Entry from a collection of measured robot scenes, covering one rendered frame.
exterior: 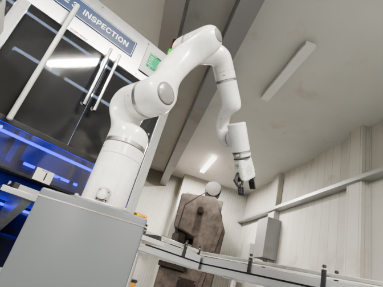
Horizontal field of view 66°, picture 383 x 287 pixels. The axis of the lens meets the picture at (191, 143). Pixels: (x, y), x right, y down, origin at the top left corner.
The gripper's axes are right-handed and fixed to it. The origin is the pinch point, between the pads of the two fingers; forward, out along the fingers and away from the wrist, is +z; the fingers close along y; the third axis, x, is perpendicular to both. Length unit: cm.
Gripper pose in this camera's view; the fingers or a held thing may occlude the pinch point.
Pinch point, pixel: (247, 189)
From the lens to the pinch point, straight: 139.8
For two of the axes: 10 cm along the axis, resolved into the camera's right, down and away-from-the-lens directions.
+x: -7.1, 0.6, 7.0
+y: 6.8, -1.9, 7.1
